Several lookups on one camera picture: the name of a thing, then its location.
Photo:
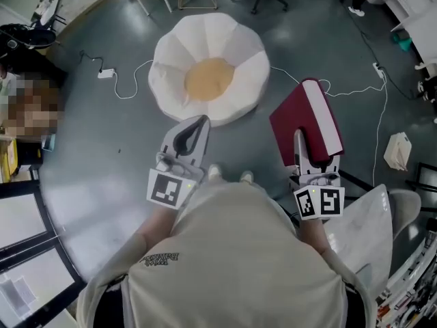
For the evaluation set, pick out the white paper bag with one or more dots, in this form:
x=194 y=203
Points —
x=397 y=150

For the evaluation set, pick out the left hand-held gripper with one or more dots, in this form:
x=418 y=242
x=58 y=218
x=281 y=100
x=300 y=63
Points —
x=167 y=190

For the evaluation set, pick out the white power strip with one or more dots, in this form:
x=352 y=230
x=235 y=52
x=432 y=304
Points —
x=378 y=70
x=106 y=73

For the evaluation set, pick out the person's left shoe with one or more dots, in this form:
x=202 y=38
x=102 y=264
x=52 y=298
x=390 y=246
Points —
x=215 y=173

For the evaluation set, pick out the grey chair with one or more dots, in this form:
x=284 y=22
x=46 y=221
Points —
x=406 y=210

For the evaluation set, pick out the white desk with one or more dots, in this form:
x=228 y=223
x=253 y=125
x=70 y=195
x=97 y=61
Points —
x=423 y=29

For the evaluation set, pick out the light blue box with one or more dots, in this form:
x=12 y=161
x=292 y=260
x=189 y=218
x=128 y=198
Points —
x=48 y=143

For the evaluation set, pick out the yellow box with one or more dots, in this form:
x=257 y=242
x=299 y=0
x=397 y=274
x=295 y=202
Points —
x=8 y=156

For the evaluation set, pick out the person's right shoe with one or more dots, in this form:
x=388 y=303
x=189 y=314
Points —
x=247 y=177

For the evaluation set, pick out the red book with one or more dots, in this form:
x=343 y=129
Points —
x=290 y=121

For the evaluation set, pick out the black framed glass door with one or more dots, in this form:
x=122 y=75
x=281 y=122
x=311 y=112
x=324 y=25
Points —
x=17 y=217

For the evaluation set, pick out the teal object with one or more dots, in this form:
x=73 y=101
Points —
x=403 y=43

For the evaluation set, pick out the person's shoe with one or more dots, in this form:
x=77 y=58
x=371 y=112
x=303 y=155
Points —
x=215 y=173
x=247 y=177

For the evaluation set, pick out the black round chair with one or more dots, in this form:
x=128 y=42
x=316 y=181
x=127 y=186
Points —
x=34 y=38

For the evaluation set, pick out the person's left forearm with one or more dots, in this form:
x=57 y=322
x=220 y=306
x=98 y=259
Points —
x=157 y=220

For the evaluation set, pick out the white marble table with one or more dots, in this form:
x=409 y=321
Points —
x=362 y=231

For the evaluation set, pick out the person's beige shirt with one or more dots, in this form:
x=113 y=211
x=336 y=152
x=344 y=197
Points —
x=232 y=251

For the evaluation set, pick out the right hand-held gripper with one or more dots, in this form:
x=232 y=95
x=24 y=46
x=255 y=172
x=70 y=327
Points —
x=319 y=200

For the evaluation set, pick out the person's right forearm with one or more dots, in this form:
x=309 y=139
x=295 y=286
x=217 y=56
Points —
x=312 y=234

